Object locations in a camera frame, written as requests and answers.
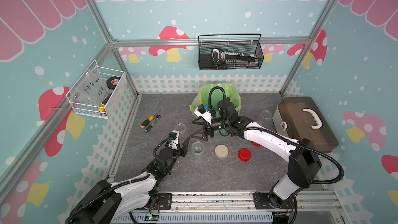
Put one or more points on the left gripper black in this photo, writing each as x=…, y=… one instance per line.
x=183, y=151

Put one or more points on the socket wrench set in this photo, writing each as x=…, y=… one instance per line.
x=220, y=57

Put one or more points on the peanut jar beige lid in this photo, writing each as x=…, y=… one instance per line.
x=197, y=149

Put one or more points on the clear wall bin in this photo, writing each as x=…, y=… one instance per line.
x=89, y=91

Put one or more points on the yellow black screwdriver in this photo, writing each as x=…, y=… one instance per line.
x=148, y=120

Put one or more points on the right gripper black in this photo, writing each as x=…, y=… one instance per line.
x=203, y=137

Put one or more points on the yellow utility knife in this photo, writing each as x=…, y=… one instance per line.
x=103, y=104

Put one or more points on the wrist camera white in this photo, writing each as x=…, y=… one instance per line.
x=173, y=141
x=205, y=111

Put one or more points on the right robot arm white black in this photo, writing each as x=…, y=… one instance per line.
x=303, y=159

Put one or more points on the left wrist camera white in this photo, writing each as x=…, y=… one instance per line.
x=173, y=141

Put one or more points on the black tape roll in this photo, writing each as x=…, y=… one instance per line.
x=112, y=82

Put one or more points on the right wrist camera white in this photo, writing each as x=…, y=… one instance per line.
x=205, y=111

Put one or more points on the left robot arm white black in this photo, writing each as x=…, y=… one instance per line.
x=105, y=201

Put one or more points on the green plastic bin liner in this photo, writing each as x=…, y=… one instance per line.
x=202, y=97

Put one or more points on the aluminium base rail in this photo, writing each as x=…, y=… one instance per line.
x=239, y=207

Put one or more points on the peanut jar red lid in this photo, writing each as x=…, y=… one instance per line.
x=265, y=117
x=180, y=128

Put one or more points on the brown lidded tool box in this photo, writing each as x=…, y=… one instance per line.
x=300, y=118

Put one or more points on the black wire mesh basket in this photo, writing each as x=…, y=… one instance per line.
x=230, y=51

